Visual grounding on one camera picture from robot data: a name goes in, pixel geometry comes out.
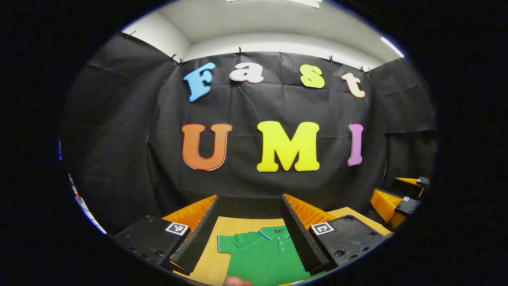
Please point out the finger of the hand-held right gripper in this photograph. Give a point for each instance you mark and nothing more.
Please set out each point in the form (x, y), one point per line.
(406, 205)
(406, 186)

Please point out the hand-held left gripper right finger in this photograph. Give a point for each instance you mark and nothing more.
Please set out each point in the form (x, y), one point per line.
(301, 238)

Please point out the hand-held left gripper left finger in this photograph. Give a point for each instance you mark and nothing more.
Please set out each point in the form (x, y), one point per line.
(198, 238)

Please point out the green T-shirt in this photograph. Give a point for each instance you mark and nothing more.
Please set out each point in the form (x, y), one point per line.
(258, 258)

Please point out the white desk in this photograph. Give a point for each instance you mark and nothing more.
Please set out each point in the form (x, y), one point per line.
(93, 220)

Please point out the row of black cloth clips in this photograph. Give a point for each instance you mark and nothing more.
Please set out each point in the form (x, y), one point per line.
(239, 51)

